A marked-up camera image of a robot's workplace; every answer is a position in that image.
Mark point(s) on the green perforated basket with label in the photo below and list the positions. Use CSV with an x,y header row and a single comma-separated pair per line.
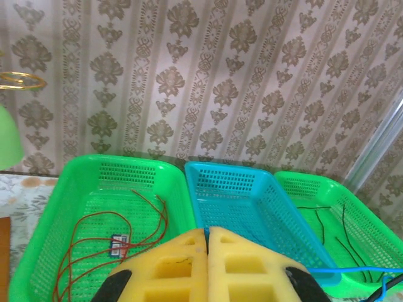
x,y
78,176

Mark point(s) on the blue perforated plastic basket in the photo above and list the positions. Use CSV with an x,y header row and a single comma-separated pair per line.
x,y
239,204

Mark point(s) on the green perforated plastic basket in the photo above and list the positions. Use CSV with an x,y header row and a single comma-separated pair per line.
x,y
355,220

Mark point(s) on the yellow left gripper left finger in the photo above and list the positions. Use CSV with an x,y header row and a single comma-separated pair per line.
x,y
163,277

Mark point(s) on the light green plastic goblet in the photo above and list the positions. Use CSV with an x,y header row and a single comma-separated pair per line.
x,y
9,141

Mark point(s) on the aluminium frame post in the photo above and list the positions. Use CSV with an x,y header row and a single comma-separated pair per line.
x,y
378,148

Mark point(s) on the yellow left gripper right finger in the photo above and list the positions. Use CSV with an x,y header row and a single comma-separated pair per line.
x,y
252,277

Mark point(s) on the blue white label sticker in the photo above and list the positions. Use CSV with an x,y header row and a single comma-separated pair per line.
x,y
115,248

